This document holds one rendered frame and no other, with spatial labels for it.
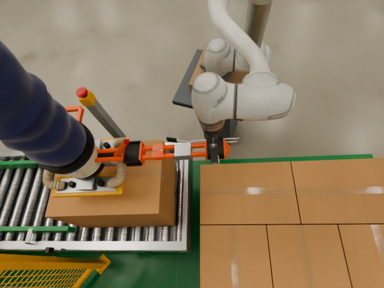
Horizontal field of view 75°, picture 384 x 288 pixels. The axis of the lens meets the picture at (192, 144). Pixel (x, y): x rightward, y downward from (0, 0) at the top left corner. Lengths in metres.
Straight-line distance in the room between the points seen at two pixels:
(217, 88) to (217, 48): 0.87
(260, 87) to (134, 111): 2.16
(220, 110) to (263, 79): 0.14
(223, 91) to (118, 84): 2.45
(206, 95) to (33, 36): 3.83
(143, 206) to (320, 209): 1.04
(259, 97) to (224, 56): 0.87
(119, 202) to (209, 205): 0.59
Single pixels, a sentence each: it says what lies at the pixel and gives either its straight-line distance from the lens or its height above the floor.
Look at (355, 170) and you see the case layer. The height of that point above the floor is 0.54.
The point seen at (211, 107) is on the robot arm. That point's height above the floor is 1.57.
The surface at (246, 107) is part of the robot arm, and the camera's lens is 0.71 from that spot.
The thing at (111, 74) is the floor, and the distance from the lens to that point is 3.22.
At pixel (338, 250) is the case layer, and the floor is 0.54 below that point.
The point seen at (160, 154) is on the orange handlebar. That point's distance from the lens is 1.06.
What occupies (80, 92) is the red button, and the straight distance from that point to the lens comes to 1.66.
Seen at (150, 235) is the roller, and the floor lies 0.55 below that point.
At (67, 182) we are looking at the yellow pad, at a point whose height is 1.10.
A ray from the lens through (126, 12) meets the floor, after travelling 3.96.
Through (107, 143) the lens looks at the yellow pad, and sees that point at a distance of 1.29.
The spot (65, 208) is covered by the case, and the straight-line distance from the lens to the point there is 1.47.
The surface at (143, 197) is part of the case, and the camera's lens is 1.30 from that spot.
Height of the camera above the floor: 2.15
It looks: 63 degrees down
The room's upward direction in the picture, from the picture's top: 17 degrees counter-clockwise
